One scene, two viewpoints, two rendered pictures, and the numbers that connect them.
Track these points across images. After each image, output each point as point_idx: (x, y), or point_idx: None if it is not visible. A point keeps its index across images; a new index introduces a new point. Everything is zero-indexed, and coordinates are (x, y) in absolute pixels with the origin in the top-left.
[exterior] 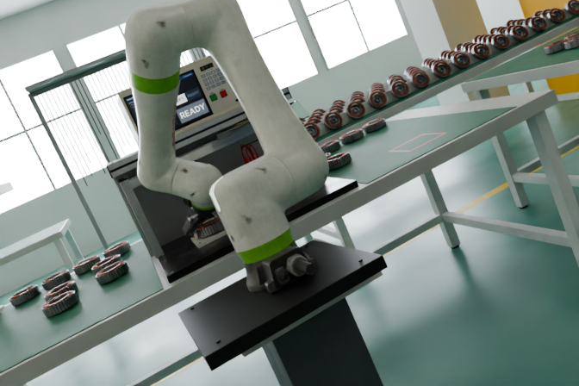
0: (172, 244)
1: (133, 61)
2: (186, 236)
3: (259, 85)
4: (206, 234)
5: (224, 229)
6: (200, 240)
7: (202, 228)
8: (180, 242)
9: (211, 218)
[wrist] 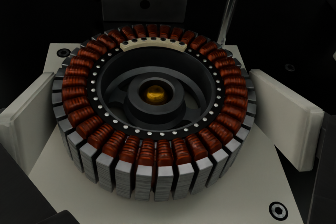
0: None
1: None
2: None
3: None
4: (94, 179)
5: (205, 190)
6: (50, 176)
7: (86, 155)
8: (28, 2)
9: (172, 43)
